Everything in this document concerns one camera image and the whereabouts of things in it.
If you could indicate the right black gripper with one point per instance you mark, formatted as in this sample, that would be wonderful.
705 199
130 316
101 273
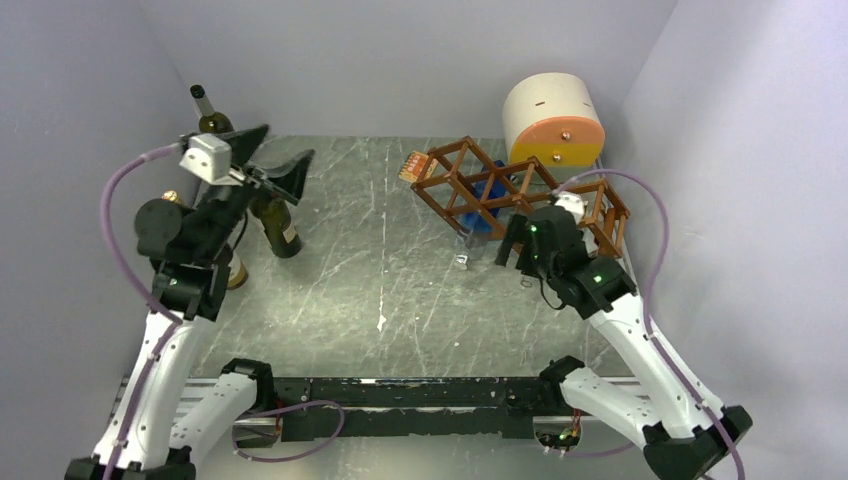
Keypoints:
516 232

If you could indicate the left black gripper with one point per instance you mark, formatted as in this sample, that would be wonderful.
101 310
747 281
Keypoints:
289 186

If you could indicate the dark green black-capped bottle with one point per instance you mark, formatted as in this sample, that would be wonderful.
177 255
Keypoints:
278 226

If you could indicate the olive green wine bottle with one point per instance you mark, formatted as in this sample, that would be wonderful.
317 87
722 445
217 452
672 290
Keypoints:
210 120

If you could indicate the dark gold-capped wine bottle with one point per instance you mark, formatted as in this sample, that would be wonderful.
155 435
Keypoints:
238 273

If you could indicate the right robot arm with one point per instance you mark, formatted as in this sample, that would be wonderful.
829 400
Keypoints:
682 429

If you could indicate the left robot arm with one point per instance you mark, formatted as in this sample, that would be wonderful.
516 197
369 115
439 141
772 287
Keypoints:
187 248

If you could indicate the clear blue-label bottle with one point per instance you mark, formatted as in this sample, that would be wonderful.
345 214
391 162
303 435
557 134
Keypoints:
475 233

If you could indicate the brown wooden wine rack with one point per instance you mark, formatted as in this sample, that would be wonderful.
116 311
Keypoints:
445 186

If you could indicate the small orange card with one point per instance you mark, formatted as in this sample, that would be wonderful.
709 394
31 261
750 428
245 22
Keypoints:
412 167

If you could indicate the cream orange cylinder container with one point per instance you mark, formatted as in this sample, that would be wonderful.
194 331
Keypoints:
551 116

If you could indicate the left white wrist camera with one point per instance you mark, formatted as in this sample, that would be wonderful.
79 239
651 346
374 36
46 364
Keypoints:
208 158

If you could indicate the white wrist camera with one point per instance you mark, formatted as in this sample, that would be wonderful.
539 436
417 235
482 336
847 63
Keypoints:
572 203
208 158

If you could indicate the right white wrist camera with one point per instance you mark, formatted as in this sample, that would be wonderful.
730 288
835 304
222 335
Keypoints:
572 203

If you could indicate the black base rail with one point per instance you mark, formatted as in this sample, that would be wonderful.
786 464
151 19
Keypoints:
510 407

